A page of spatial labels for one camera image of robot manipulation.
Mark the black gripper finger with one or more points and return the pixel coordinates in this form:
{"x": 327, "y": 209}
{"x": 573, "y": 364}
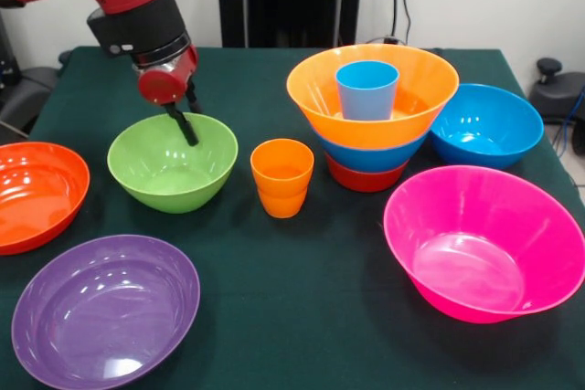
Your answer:
{"x": 194, "y": 98}
{"x": 187, "y": 129}

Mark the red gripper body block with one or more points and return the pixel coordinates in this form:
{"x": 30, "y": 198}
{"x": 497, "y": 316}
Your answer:
{"x": 162, "y": 86}

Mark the green bowl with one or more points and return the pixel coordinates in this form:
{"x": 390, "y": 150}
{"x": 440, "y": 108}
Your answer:
{"x": 173, "y": 189}

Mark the blue cup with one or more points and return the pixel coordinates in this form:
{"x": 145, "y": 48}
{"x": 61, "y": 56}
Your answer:
{"x": 365, "y": 98}

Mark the large orange bowl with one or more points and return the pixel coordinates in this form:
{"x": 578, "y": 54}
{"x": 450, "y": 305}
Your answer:
{"x": 365, "y": 132}

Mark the blue cone-shaped bowl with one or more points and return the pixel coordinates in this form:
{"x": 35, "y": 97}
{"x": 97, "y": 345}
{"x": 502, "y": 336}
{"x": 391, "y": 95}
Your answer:
{"x": 375, "y": 159}

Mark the orange cup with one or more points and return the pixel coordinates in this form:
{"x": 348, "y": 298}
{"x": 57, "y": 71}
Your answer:
{"x": 282, "y": 171}
{"x": 282, "y": 207}

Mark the dark green table cloth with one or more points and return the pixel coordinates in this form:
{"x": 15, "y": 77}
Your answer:
{"x": 114, "y": 235}

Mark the black equipment box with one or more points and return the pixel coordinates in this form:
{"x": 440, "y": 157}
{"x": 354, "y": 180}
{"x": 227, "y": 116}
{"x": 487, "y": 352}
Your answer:
{"x": 7, "y": 52}

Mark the large red-orange bowl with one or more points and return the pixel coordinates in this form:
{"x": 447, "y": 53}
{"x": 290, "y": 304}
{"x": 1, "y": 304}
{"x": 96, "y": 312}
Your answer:
{"x": 32, "y": 198}

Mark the small red bowl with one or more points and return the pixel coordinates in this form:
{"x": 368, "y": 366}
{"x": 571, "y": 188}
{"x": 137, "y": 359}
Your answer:
{"x": 365, "y": 182}

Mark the purple bowl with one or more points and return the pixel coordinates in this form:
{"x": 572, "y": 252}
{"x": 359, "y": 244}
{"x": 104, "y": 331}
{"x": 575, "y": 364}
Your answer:
{"x": 100, "y": 317}

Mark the blue round bowl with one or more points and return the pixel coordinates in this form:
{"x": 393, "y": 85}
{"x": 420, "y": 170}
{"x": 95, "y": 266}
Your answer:
{"x": 489, "y": 134}

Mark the pink bowl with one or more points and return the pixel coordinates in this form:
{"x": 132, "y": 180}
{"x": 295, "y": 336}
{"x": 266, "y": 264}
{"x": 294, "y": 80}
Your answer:
{"x": 471, "y": 262}

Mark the black pedestal foot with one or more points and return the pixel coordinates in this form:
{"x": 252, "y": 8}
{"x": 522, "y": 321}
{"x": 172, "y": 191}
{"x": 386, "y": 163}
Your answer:
{"x": 27, "y": 93}
{"x": 557, "y": 93}

